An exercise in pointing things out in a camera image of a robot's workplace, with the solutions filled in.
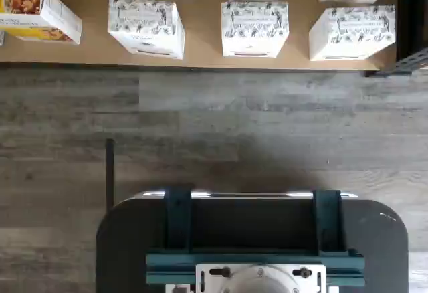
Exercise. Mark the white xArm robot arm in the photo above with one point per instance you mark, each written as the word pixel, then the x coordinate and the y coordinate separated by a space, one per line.
pixel 264 283

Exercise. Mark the dark rounded robot base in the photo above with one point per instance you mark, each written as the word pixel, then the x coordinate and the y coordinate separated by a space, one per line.
pixel 123 239

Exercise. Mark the white cartons on lower shelf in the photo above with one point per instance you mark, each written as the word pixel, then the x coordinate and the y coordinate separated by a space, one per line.
pixel 200 63

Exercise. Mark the yellow banana nut box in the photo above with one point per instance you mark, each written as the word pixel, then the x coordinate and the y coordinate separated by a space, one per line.
pixel 50 22

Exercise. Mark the black metal shelf rack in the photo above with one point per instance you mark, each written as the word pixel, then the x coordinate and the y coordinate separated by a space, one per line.
pixel 411 22

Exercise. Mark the black floor rod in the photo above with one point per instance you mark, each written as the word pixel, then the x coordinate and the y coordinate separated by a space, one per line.
pixel 109 172

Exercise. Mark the teal aluminium mounting frame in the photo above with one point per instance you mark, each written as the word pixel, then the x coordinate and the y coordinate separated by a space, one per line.
pixel 174 263

